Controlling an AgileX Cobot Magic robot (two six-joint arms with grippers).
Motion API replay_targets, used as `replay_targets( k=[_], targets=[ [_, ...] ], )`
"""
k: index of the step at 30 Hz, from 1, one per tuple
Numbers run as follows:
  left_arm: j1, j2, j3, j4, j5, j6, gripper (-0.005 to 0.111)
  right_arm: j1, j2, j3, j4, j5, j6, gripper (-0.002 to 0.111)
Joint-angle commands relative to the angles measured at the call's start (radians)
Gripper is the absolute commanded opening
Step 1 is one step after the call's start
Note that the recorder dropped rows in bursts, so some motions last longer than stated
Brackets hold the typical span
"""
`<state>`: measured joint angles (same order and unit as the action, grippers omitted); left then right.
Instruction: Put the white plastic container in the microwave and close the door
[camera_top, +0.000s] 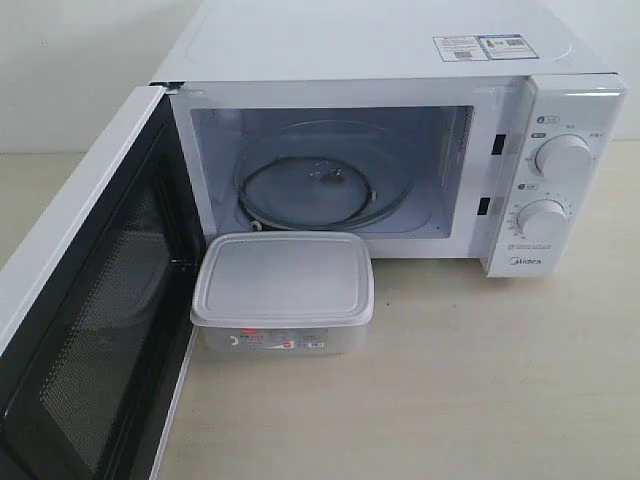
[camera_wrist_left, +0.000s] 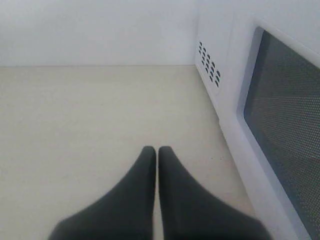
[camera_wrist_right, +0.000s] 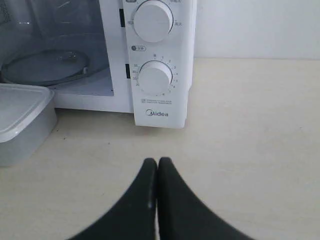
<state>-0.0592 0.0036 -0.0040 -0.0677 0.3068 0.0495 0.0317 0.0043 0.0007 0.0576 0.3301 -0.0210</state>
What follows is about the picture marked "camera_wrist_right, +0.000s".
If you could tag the upper white control knob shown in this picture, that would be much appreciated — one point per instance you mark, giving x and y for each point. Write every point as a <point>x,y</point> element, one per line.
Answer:
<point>153,21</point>

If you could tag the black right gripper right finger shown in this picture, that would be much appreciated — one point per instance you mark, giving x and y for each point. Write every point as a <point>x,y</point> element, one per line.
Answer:
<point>182,215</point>

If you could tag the glass microwave turntable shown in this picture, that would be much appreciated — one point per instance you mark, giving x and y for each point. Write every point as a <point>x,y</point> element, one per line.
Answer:
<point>46,68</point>

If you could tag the white Midea microwave oven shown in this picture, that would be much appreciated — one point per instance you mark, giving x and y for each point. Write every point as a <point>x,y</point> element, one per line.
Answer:
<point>104,31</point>

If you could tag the white plastic food container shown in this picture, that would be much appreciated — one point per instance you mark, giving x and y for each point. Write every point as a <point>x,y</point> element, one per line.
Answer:
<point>27,117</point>

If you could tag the lower white timer knob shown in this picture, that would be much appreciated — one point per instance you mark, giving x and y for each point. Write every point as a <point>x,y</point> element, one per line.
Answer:
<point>154,78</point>

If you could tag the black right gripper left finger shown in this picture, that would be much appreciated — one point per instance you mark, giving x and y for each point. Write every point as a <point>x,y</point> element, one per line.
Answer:
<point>133,216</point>

